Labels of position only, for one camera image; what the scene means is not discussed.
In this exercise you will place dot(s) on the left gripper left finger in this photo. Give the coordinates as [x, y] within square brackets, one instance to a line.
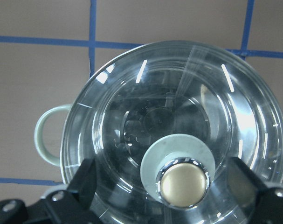
[61, 206]

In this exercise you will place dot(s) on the pale green steel pot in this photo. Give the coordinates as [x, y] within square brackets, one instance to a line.
[45, 133]

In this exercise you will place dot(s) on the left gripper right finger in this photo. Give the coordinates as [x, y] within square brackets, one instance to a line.
[261, 202]

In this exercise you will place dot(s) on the glass pot lid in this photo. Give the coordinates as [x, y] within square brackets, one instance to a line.
[168, 70]

